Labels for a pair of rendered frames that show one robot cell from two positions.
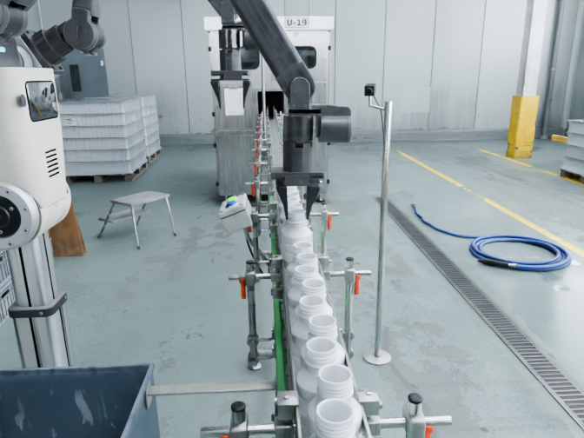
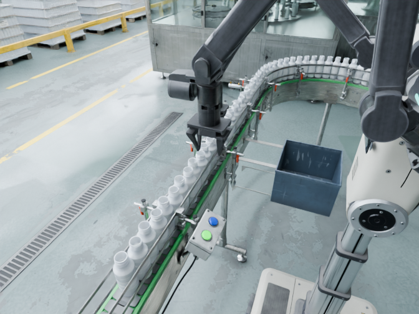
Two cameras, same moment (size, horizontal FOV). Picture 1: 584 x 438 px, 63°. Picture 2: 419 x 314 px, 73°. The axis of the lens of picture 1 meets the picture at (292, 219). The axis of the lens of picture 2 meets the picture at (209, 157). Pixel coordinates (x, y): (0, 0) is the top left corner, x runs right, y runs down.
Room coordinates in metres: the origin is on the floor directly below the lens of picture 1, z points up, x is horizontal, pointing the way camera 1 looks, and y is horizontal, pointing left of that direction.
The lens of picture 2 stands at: (1.95, 0.43, 1.85)
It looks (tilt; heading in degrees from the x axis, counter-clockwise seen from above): 36 degrees down; 205
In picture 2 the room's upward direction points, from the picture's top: straight up
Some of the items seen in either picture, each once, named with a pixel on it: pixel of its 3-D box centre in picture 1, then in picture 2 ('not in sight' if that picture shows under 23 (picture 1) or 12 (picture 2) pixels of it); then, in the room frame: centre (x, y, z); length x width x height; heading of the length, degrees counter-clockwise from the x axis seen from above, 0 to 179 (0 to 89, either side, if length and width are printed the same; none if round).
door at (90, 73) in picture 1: (85, 99); not in sight; (10.86, 4.50, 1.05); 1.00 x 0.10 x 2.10; 93
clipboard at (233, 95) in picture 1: (234, 101); not in sight; (5.57, 0.64, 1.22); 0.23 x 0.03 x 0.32; 93
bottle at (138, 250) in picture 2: not in sight; (139, 257); (1.57, 0.02, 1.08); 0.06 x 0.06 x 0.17
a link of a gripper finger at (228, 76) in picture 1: (238, 90); (202, 137); (1.36, 0.14, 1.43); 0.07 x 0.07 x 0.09; 3
